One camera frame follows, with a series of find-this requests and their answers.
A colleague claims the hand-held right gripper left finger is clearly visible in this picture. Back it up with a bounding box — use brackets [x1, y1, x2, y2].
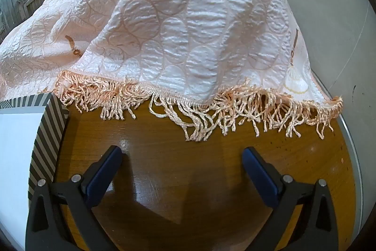
[25, 145, 124, 251]

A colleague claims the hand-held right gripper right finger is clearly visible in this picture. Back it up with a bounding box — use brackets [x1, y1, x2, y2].
[241, 147, 347, 251]

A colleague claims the striped shallow box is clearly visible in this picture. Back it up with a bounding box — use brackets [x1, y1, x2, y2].
[0, 93, 70, 251]

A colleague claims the peach fringed cloth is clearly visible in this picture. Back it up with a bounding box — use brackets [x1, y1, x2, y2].
[0, 0, 344, 142]

